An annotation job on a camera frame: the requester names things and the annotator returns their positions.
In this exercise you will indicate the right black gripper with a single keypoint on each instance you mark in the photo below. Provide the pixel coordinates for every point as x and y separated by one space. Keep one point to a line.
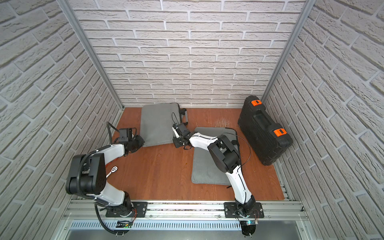
177 144

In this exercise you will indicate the grey zippered laptop bag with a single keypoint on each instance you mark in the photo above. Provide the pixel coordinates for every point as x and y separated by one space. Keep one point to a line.
157 122

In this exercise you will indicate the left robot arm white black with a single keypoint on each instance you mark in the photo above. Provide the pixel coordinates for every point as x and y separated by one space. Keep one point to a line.
87 177

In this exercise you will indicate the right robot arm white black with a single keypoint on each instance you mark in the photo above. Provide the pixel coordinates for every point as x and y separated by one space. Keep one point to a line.
228 160

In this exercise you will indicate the grey laptop sleeve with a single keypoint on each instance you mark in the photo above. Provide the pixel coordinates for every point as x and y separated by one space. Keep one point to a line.
205 170

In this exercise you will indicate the black plastic tool case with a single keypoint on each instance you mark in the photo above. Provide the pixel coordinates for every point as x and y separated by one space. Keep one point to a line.
268 139

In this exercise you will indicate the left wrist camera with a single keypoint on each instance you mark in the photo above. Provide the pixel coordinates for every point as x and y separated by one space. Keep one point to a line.
127 134

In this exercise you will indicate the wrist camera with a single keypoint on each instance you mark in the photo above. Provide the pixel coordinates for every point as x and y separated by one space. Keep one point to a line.
127 134
180 130

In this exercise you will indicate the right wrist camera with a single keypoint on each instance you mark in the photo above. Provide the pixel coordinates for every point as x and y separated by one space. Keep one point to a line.
180 130

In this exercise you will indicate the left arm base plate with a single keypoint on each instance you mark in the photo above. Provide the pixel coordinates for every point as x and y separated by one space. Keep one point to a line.
137 209

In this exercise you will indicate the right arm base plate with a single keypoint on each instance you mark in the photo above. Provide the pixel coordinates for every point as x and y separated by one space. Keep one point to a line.
234 210

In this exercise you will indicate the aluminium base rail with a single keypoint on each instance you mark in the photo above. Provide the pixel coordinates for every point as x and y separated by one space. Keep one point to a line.
196 210

